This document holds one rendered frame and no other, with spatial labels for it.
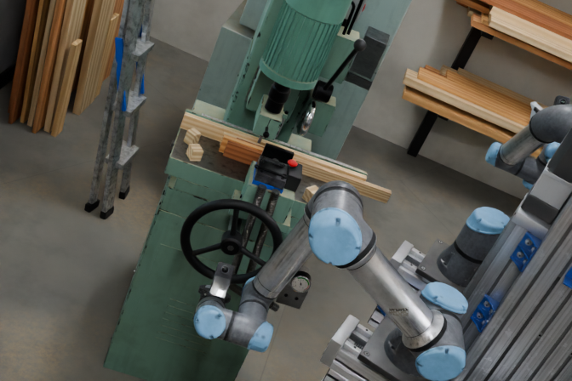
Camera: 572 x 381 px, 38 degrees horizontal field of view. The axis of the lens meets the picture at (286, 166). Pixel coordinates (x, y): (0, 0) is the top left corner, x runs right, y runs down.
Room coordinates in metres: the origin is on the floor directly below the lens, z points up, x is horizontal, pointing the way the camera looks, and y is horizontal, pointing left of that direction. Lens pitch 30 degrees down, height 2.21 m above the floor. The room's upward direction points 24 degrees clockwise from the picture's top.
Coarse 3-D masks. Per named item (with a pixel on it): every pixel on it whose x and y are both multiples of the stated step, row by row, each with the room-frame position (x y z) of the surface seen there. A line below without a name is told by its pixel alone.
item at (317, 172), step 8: (232, 136) 2.21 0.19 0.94; (296, 160) 2.24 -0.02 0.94; (304, 160) 2.26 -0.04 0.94; (304, 168) 2.24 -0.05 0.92; (312, 168) 2.24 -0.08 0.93; (320, 168) 2.25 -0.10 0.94; (328, 168) 2.27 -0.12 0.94; (312, 176) 2.25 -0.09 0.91; (320, 176) 2.25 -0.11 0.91; (328, 176) 2.25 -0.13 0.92; (336, 176) 2.26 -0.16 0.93; (344, 176) 2.26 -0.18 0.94; (352, 184) 2.27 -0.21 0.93; (360, 184) 2.27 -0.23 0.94; (368, 184) 2.28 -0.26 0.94; (360, 192) 2.27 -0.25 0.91; (368, 192) 2.27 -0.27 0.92; (376, 192) 2.28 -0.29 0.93; (384, 192) 2.28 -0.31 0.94; (384, 200) 2.28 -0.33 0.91
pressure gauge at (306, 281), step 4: (296, 272) 2.06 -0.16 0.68; (300, 272) 2.06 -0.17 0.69; (304, 272) 2.06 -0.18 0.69; (296, 276) 2.04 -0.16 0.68; (300, 276) 2.04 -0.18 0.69; (304, 276) 2.04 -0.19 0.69; (308, 276) 2.05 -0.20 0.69; (292, 280) 2.03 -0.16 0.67; (296, 280) 2.04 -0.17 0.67; (300, 280) 2.04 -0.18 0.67; (304, 280) 2.04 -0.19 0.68; (308, 280) 2.04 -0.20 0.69; (292, 284) 2.04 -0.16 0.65; (296, 284) 2.04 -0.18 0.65; (304, 284) 2.04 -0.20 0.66; (308, 284) 2.04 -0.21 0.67; (296, 288) 2.04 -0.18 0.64; (300, 288) 2.04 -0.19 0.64; (304, 288) 2.04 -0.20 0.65; (308, 288) 2.04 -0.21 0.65; (300, 292) 2.04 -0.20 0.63
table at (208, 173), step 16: (176, 144) 2.10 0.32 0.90; (208, 144) 2.18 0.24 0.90; (176, 160) 2.03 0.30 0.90; (208, 160) 2.09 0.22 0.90; (224, 160) 2.13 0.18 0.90; (176, 176) 2.03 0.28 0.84; (192, 176) 2.04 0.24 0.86; (208, 176) 2.04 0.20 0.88; (224, 176) 2.05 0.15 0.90; (240, 176) 2.08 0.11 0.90; (304, 176) 2.23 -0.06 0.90; (224, 192) 2.05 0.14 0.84; (240, 192) 2.05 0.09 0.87; (288, 224) 2.00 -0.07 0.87
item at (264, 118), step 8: (264, 96) 2.29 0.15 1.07; (264, 104) 2.24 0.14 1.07; (256, 112) 2.28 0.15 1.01; (264, 112) 2.19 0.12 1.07; (280, 112) 2.23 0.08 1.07; (256, 120) 2.19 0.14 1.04; (264, 120) 2.17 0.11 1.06; (272, 120) 2.18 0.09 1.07; (280, 120) 2.19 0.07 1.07; (256, 128) 2.17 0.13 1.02; (264, 128) 2.17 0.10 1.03; (272, 128) 2.18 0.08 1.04; (272, 136) 2.18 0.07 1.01
